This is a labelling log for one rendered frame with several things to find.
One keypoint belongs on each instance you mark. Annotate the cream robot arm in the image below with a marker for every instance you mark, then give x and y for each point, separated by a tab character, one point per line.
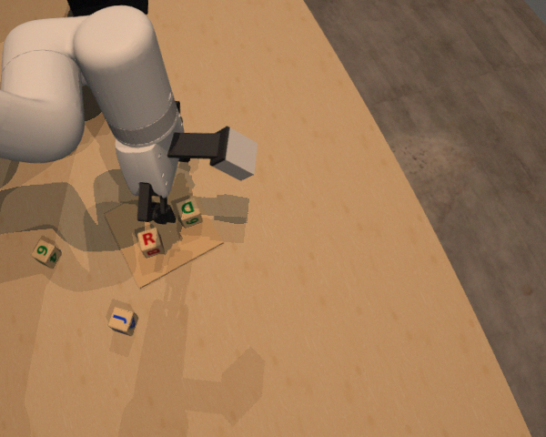
115	52

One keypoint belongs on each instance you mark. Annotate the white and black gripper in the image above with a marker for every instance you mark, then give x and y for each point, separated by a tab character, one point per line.
148	165

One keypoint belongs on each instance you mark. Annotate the tan flat mat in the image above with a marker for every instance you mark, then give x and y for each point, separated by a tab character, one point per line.
181	244

